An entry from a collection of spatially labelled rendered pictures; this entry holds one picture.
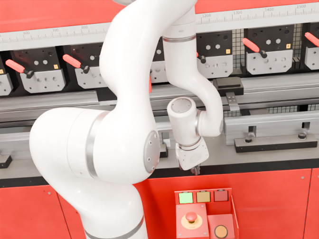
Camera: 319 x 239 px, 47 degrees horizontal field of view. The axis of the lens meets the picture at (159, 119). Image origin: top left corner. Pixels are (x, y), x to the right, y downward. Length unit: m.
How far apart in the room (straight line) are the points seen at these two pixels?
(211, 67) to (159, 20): 0.59
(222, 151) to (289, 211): 0.36
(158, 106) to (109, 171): 1.10
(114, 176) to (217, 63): 0.79
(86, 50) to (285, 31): 0.67
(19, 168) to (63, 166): 0.95
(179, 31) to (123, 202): 0.48
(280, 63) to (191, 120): 0.43
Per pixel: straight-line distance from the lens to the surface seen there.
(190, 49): 0.99
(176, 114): 1.04
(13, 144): 1.60
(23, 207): 1.62
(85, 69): 1.29
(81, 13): 1.27
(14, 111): 1.83
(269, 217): 1.59
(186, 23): 0.97
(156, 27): 0.73
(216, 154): 1.43
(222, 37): 1.27
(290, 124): 1.48
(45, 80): 1.39
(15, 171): 1.56
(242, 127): 1.44
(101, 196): 0.69
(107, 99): 1.40
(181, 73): 1.00
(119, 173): 0.58
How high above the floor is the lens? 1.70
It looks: 29 degrees down
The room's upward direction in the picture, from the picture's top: 7 degrees counter-clockwise
